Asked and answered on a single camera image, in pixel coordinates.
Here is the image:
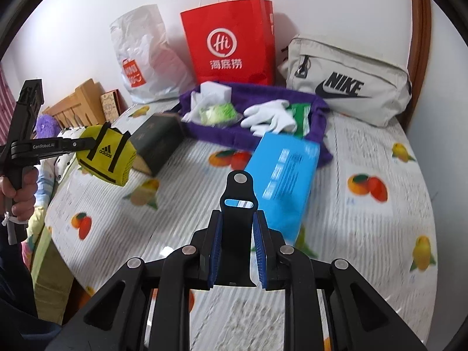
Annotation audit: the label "black watch strap with pin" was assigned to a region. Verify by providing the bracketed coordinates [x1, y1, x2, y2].
[213, 169, 259, 288]

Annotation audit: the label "yellow Adidas mini bag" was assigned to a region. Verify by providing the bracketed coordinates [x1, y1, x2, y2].
[75, 122, 136, 186]

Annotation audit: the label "white cotton gloves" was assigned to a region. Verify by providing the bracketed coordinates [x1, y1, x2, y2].
[240, 100, 297, 137]

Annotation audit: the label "green snack packet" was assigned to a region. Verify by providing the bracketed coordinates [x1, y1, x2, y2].
[287, 103, 311, 139]

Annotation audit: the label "person's dark sleeved forearm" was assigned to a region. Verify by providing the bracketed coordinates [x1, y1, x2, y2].
[0, 227, 61, 350]

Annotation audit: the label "person's left hand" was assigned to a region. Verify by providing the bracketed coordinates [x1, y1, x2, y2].
[1, 167, 38, 221]

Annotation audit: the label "purple plush toy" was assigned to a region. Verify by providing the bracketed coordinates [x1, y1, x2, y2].
[36, 114, 61, 139]

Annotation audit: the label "pink striped cloth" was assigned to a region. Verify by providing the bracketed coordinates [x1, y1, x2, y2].
[0, 67, 16, 145]

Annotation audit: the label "blue tissue pack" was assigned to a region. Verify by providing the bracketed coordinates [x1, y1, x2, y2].
[245, 133, 321, 245]

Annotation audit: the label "brown patterned box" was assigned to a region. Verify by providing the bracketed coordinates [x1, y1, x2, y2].
[100, 90, 127, 123]

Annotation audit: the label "fruit patterned tablecloth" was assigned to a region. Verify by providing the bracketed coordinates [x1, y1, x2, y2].
[45, 113, 437, 350]

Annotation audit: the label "dark green box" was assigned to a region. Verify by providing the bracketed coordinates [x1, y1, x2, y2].
[130, 113, 185, 177]

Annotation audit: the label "purple towel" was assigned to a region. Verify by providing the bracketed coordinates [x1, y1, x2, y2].
[179, 82, 332, 167]

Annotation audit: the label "white plastic shopping bag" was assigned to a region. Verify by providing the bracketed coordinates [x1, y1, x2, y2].
[110, 4, 195, 104]

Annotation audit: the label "crumpled white tissue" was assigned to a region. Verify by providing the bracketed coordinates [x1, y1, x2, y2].
[182, 92, 217, 124]

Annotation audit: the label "white sponge block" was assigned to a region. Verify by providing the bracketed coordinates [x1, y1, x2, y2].
[200, 82, 232, 105]

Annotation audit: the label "beige Nike waist bag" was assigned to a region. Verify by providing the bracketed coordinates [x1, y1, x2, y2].
[278, 35, 412, 127]

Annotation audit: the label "red paper shopping bag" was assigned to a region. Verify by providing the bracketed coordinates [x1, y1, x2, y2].
[180, 0, 276, 86]

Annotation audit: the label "brown wooden door frame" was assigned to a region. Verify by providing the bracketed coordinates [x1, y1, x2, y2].
[398, 0, 432, 132]

